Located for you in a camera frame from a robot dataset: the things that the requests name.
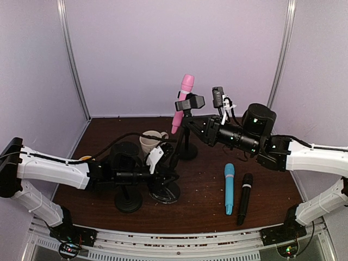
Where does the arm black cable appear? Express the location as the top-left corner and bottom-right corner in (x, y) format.
(225, 97), (348, 153)
(0, 132), (177, 166)

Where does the black toy microphone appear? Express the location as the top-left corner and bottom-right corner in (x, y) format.
(237, 173), (253, 226)

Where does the black microphone stand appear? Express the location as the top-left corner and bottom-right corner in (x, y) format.
(177, 109), (198, 160)
(114, 185), (143, 213)

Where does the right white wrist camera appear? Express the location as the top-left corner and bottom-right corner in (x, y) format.
(221, 94), (237, 125)

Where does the blue toy microphone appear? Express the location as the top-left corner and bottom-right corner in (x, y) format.
(224, 163), (235, 215)

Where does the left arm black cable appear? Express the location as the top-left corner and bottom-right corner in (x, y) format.
(0, 132), (177, 166)

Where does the pink toy microphone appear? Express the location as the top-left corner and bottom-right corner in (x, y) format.
(171, 74), (195, 134)

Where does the white ceramic mug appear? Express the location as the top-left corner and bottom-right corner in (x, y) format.
(139, 130), (169, 156)

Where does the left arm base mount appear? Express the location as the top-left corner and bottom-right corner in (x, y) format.
(47, 207), (97, 260)

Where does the right aluminium frame post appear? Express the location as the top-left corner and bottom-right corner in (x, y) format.
(266, 0), (297, 110)

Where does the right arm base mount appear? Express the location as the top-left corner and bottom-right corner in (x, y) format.
(260, 204), (315, 260)

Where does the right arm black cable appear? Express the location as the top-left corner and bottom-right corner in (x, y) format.
(225, 97), (348, 153)

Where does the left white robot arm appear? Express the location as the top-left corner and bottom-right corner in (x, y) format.
(1, 138), (181, 240)

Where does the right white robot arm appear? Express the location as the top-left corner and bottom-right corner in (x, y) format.
(182, 90), (347, 226)

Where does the front aluminium rail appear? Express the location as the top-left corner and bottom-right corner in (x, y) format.
(27, 217), (338, 261)

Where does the aluminium frame post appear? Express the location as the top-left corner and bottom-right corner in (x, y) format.
(57, 0), (91, 121)
(266, 0), (297, 110)

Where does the left aluminium frame post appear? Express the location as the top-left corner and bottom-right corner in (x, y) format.
(57, 0), (91, 121)

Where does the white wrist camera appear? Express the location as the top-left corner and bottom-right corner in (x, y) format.
(221, 94), (237, 125)
(146, 146), (164, 175)

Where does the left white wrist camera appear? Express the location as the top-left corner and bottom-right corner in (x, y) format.
(146, 146), (164, 175)

